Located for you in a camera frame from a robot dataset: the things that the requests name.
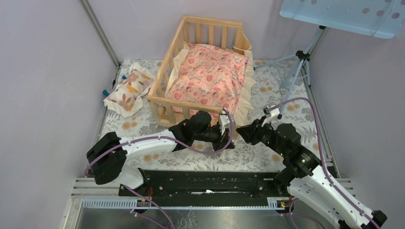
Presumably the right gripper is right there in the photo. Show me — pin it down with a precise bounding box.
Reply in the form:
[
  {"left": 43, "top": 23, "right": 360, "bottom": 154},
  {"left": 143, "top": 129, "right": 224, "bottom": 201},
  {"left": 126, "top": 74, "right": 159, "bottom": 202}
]
[{"left": 235, "top": 115, "right": 287, "bottom": 157}]

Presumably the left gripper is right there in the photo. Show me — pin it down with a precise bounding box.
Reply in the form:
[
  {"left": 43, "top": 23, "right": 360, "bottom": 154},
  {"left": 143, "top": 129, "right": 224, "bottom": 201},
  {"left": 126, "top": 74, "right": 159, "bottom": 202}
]
[{"left": 193, "top": 123, "right": 234, "bottom": 151}]

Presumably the wooden pet bed frame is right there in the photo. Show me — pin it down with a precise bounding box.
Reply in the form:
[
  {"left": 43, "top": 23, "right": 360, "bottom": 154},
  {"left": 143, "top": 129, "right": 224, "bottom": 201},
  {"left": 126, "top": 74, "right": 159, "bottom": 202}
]
[{"left": 147, "top": 15, "right": 251, "bottom": 127}]

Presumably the pink patterned bed cushion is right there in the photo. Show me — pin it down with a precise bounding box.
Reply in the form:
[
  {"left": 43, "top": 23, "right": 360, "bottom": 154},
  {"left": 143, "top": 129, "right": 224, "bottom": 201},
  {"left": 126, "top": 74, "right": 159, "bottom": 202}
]
[{"left": 165, "top": 44, "right": 256, "bottom": 125}]

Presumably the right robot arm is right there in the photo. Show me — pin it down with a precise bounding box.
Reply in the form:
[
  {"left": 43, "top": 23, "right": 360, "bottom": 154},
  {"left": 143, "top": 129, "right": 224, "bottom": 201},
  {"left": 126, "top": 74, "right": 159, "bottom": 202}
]
[{"left": 236, "top": 111, "right": 387, "bottom": 229}]

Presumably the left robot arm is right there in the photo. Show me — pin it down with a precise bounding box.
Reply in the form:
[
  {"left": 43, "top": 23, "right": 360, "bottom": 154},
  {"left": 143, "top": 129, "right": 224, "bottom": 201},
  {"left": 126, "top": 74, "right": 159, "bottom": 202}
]
[{"left": 85, "top": 108, "right": 235, "bottom": 196}]

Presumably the floral table mat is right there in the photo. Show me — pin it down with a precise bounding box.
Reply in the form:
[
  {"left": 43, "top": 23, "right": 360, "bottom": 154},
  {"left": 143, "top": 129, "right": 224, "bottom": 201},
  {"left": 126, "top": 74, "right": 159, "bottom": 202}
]
[{"left": 98, "top": 61, "right": 331, "bottom": 172}]

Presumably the floral small pillow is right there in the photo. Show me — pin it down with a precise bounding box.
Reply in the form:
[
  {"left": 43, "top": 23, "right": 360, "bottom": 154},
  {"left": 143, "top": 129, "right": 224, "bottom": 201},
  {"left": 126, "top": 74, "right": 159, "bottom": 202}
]
[{"left": 104, "top": 62, "right": 155, "bottom": 117}]

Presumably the black tripod stand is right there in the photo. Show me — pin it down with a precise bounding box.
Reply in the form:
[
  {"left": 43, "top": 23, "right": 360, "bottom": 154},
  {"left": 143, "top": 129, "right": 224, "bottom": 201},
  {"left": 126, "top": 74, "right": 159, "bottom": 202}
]
[{"left": 266, "top": 25, "right": 327, "bottom": 100}]

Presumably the blue toy item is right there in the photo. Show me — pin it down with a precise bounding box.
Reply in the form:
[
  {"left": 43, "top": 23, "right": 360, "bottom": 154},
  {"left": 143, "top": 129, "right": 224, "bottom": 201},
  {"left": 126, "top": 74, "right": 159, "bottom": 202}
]
[{"left": 103, "top": 74, "right": 132, "bottom": 102}]

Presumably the light blue perforated panel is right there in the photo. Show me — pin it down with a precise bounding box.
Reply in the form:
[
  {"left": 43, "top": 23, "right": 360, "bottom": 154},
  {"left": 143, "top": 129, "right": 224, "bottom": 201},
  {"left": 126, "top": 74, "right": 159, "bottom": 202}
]
[{"left": 279, "top": 0, "right": 405, "bottom": 39}]

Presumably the grey diagonal pole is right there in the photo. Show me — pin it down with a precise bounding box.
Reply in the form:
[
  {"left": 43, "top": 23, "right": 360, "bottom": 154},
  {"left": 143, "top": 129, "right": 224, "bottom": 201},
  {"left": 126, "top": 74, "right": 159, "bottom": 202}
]
[{"left": 79, "top": 0, "right": 121, "bottom": 68}]

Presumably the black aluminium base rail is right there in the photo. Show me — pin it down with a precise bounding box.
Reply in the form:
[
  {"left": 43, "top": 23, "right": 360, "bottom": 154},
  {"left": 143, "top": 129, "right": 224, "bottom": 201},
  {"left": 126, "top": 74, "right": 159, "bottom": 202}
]
[{"left": 72, "top": 170, "right": 290, "bottom": 210}]

